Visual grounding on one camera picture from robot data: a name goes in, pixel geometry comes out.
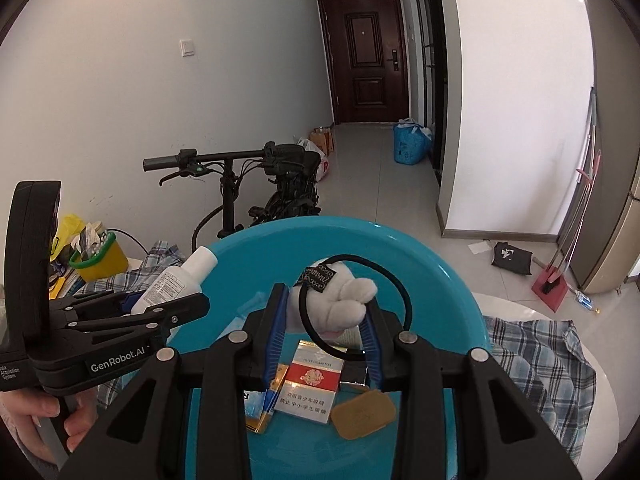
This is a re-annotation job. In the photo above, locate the dark brown entrance door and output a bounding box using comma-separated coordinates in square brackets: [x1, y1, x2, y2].
[317, 0, 410, 125]

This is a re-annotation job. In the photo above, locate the blue plaid cloth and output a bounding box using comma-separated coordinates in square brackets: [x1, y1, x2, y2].
[75, 240, 598, 456]

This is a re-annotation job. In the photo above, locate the black bag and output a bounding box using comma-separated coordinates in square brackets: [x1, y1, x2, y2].
[491, 241, 533, 276]

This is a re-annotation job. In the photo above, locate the red dustpan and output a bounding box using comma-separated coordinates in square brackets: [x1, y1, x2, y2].
[531, 150, 603, 314]

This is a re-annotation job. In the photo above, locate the person's left hand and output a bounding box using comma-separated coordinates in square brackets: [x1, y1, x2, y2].
[0, 390, 101, 468]

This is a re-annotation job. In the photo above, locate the black framed sliding door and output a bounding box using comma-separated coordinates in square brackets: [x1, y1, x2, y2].
[405, 0, 449, 181]

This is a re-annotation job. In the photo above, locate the yellow plastic bag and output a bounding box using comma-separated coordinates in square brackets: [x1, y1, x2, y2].
[50, 214, 87, 262]

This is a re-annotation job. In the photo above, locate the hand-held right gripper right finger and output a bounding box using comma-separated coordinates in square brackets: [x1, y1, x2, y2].
[356, 301, 584, 480]

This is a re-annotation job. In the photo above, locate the black folding bicycle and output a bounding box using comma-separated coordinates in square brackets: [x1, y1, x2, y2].
[142, 142, 324, 256]

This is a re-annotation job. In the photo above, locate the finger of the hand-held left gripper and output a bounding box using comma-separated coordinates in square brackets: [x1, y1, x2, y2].
[49, 290, 147, 319]
[64, 294, 211, 348]

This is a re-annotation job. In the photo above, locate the yellow bin with green rim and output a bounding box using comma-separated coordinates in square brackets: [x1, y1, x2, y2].
[69, 230, 130, 283]

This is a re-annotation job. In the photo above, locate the black hair tie white plush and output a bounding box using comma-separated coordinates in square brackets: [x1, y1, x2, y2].
[298, 254, 414, 361]

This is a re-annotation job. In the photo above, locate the white plastic bag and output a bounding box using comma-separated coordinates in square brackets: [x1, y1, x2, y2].
[297, 137, 332, 181]

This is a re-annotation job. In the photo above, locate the blue woven bag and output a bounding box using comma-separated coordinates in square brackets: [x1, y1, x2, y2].
[392, 119, 434, 166]

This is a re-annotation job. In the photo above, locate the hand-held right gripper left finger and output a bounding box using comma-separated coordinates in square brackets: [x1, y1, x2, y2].
[59, 282, 291, 480]

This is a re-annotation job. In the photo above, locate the tan rounded flat pad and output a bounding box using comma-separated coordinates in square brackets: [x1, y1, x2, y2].
[331, 391, 397, 442]

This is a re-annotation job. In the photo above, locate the gold cigarette pack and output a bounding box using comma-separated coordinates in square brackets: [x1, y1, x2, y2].
[245, 364, 290, 435]

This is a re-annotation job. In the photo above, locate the red and white cigarette pack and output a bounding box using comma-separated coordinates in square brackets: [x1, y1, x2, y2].
[275, 340, 349, 426]

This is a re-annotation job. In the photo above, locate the white round desktop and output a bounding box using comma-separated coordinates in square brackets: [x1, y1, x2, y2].
[122, 256, 632, 480]

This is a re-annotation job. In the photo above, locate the clear water bottle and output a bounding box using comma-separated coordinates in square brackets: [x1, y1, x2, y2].
[575, 290, 601, 314]

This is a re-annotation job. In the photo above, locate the black metal lighter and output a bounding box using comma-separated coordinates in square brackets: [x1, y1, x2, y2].
[339, 360, 372, 393]

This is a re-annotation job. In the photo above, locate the blue plastic basin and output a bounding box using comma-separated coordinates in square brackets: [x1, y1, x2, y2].
[165, 216, 489, 480]

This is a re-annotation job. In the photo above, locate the orange paper bag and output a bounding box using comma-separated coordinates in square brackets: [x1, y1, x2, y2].
[310, 126, 336, 155]

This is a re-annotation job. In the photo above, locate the grey refrigerator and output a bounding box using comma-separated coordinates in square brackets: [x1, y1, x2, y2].
[570, 0, 640, 295]

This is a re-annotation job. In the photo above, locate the white lotion bottle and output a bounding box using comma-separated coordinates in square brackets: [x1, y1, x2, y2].
[131, 246, 219, 316]

